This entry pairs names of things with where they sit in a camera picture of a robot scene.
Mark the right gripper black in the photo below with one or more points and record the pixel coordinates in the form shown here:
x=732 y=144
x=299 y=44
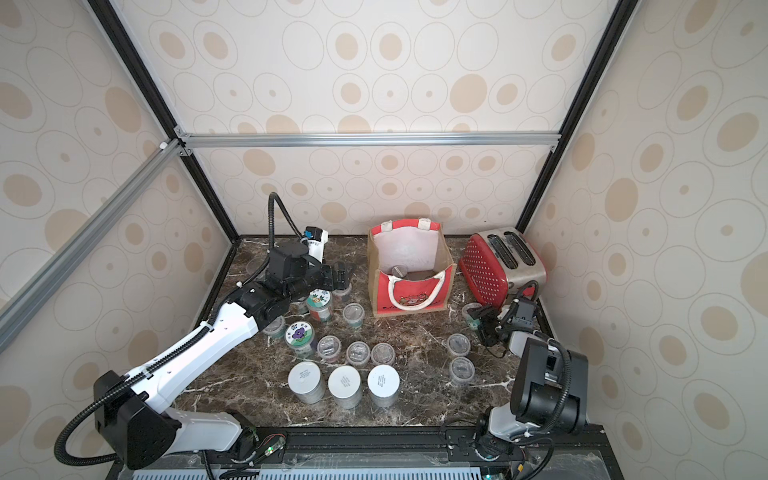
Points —
x=491 y=321

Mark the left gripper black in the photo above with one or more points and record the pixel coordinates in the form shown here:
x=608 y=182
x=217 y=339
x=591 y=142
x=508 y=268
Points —
x=334 y=281

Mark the seed jar yellow label back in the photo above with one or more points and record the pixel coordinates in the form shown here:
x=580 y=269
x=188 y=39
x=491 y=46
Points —
x=470 y=313

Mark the wide jar pineapple lid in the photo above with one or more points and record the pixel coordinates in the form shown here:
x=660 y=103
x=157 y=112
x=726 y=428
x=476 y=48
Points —
x=320 y=305

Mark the seed jar red label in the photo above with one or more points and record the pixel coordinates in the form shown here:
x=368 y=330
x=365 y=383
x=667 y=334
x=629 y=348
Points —
x=458 y=345

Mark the seed jar green label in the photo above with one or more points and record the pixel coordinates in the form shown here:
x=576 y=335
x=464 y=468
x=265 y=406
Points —
x=354 y=314

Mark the red burlap canvas bag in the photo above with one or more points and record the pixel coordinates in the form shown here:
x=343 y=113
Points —
x=420 y=246

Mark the wide jar purple flower label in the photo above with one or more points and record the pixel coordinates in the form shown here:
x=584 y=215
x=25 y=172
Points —
x=301 y=339

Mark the small jar red label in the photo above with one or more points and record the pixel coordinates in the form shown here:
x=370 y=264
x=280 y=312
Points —
x=329 y=349

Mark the seed jar orange label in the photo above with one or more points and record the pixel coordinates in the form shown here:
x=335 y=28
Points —
x=358 y=354

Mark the wide jar white bottom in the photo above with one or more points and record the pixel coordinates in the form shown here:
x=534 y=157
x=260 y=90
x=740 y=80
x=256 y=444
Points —
x=345 y=386

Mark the wide jar dark lid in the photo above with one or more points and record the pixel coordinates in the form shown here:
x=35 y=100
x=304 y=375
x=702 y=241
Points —
x=384 y=385

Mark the seed jar sunflower label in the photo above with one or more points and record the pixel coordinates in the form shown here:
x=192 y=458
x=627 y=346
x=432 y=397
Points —
x=276 y=329

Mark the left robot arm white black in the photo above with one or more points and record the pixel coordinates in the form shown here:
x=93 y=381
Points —
x=133 y=412

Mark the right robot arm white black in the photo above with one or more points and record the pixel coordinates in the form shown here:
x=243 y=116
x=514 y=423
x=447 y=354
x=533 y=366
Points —
x=550 y=390

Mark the red silver toaster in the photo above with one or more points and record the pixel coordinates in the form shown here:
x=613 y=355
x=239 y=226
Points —
x=497 y=264

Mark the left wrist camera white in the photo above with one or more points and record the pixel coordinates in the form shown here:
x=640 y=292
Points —
x=316 y=238

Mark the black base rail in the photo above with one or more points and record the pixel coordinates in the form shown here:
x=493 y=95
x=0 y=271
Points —
x=446 y=452

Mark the horizontal aluminium rail back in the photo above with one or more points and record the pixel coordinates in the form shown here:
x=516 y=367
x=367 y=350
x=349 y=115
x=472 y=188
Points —
x=355 y=140

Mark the aluminium rail left wall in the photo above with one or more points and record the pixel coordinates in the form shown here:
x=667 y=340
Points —
x=46 y=282

